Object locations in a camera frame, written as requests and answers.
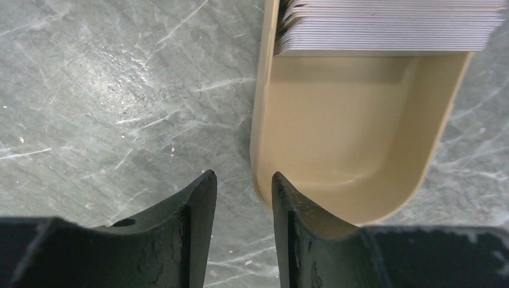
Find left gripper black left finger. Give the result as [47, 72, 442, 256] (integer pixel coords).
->
[1, 170, 217, 287]

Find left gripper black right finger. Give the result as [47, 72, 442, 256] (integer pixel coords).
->
[272, 172, 508, 287]

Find beige plastic tray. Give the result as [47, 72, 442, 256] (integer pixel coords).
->
[250, 1, 472, 225]

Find stack of grey cards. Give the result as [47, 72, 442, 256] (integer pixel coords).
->
[274, 1, 508, 56]

